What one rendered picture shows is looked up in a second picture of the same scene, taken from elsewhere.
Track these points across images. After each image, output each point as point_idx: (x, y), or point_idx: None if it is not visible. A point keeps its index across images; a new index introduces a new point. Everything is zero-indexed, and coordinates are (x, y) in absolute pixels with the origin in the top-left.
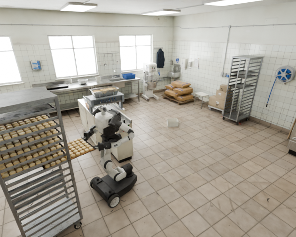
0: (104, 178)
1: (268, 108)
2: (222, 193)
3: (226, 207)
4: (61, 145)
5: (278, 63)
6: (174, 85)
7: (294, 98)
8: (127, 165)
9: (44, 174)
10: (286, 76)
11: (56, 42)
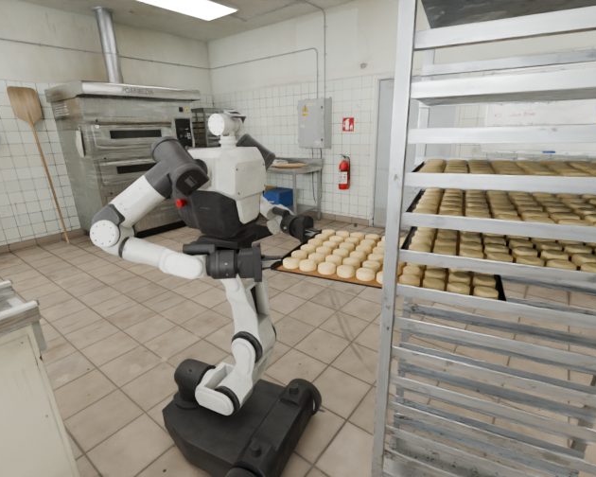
0: (234, 448)
1: None
2: (216, 287)
3: (244, 283)
4: (418, 196)
5: None
6: None
7: (23, 178)
8: (193, 362)
9: None
10: None
11: None
